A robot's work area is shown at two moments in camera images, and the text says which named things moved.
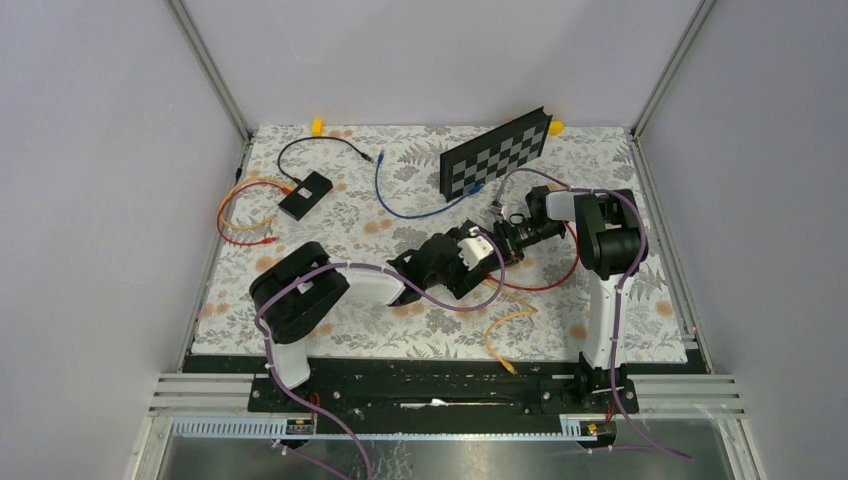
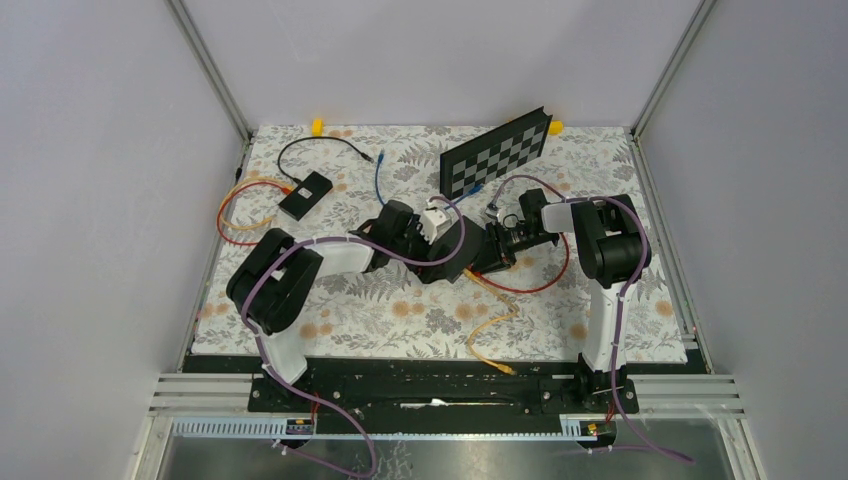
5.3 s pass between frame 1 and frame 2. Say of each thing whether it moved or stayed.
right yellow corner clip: stayed
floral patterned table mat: stayed
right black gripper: stayed
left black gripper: moved
